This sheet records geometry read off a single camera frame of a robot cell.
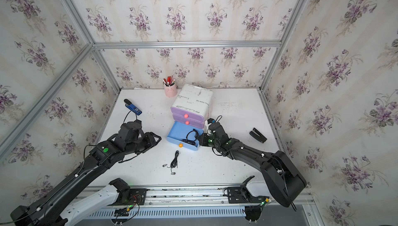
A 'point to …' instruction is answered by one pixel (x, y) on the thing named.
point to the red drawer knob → (186, 115)
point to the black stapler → (256, 135)
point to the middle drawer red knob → (187, 122)
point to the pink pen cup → (171, 91)
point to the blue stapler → (132, 107)
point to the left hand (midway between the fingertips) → (162, 141)
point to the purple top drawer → (184, 113)
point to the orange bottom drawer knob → (181, 145)
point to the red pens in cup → (170, 82)
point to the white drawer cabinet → (197, 98)
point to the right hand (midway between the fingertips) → (199, 138)
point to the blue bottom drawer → (179, 132)
